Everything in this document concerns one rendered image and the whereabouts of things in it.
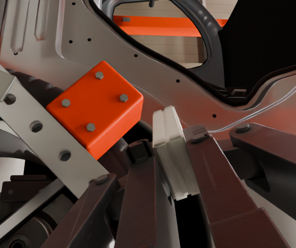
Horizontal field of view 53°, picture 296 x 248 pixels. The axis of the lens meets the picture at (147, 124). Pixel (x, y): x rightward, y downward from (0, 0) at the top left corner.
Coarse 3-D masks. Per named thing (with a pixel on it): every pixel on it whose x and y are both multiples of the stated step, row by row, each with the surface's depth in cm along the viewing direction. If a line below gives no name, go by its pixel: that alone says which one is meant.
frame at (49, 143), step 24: (0, 72) 33; (0, 96) 32; (24, 96) 33; (24, 120) 32; (48, 120) 32; (48, 144) 31; (72, 144) 32; (72, 168) 31; (96, 168) 31; (72, 192) 30
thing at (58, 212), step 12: (0, 192) 81; (0, 204) 80; (12, 204) 81; (60, 204) 81; (72, 204) 82; (0, 216) 79; (36, 216) 80; (48, 216) 80; (60, 216) 80; (24, 228) 75; (36, 228) 75; (48, 228) 78; (36, 240) 74
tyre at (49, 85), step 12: (12, 72) 44; (24, 84) 42; (36, 84) 43; (48, 84) 43; (36, 96) 42; (48, 96) 42; (120, 144) 41; (108, 156) 40; (120, 156) 40; (108, 168) 39; (120, 168) 39
